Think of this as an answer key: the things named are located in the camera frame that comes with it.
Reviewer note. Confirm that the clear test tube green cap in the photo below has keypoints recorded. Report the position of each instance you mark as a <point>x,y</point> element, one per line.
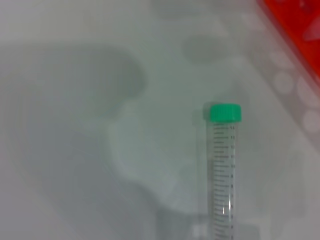
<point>222,112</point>

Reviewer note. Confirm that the orange-red test tube rack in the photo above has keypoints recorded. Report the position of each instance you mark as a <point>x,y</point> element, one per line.
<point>287,20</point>

